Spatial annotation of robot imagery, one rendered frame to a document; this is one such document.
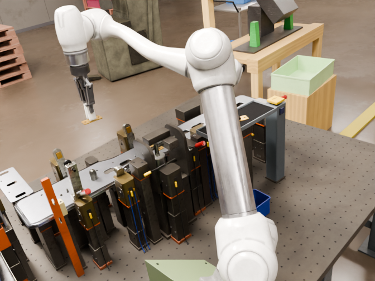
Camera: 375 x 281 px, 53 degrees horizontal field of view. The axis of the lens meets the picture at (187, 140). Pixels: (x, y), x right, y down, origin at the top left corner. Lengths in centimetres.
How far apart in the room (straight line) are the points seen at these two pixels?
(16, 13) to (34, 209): 920
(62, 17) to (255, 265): 104
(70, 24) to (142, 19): 428
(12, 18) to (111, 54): 534
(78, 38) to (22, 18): 924
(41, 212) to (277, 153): 112
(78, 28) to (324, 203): 133
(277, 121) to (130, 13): 408
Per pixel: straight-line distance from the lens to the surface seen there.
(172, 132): 159
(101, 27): 155
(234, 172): 105
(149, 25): 574
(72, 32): 146
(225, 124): 106
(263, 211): 179
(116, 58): 563
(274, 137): 187
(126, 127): 185
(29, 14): 1076
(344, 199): 195
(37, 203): 167
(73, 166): 142
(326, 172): 212
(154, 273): 129
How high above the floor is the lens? 192
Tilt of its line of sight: 30 degrees down
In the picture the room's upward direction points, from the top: 8 degrees counter-clockwise
